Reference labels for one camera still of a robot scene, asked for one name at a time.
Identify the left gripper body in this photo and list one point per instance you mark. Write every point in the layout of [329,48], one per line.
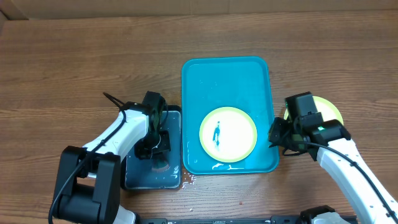
[153,145]

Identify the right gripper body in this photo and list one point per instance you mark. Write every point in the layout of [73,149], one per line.
[285,136]

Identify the green dish sponge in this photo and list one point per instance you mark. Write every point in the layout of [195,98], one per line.
[160,164]

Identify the yellow-green plate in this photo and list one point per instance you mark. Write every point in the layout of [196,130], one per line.
[328,110]
[228,134]

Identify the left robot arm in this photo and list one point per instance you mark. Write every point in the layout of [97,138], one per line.
[88,183]

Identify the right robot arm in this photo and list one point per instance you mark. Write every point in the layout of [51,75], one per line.
[330,144]

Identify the black water tray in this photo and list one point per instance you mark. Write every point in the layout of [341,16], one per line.
[136,174]

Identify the teal plastic tray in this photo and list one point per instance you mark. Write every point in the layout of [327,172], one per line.
[239,82]

